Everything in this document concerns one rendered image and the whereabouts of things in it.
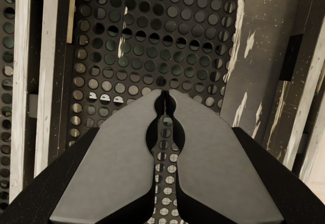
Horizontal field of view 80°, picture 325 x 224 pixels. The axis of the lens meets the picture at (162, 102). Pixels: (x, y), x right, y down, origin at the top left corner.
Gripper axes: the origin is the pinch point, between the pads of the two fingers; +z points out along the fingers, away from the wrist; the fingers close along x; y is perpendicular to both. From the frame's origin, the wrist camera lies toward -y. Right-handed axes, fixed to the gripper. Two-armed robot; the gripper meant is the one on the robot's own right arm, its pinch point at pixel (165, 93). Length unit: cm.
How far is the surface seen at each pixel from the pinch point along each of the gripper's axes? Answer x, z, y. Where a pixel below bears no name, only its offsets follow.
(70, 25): -16.4, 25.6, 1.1
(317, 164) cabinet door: 32.7, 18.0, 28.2
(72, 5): -15.8, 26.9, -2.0
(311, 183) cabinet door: 31.7, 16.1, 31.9
